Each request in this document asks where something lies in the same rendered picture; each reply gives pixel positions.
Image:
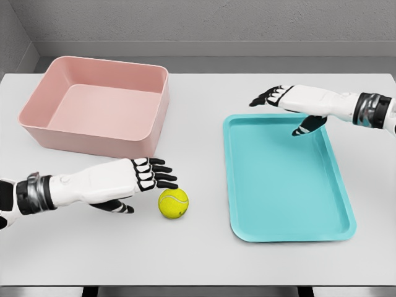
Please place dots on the blue plastic tray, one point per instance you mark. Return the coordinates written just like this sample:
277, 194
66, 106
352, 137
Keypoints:
284, 179

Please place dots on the yellow tennis ball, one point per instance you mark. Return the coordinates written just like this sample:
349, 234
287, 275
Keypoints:
173, 204

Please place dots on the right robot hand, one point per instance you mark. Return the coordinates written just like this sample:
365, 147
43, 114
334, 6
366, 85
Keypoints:
301, 97

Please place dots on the pink plastic basket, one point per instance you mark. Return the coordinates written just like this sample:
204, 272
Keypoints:
99, 102

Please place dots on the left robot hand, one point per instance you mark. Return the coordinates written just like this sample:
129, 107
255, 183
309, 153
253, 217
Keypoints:
117, 179

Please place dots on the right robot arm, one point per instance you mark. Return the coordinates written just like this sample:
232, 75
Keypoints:
362, 108

